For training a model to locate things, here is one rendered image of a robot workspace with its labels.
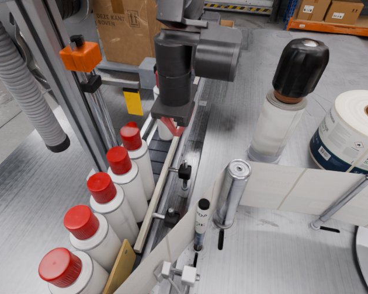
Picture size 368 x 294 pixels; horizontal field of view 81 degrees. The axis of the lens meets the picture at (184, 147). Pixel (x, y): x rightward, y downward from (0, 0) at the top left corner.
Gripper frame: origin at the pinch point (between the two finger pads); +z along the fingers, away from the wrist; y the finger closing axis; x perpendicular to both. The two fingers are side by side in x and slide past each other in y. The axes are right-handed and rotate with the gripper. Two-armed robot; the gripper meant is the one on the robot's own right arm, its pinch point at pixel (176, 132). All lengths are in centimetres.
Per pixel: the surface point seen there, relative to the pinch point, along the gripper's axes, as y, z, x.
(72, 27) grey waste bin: 195, 60, 173
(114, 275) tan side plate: -27.3, 3.2, 2.4
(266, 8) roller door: 433, 92, -54
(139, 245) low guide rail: -20.9, 9.9, 2.1
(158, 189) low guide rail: -8.6, 10.0, 2.3
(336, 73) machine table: 72, 19, -56
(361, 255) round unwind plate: -12.5, 12.2, -39.2
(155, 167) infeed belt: -0.6, 13.5, 5.9
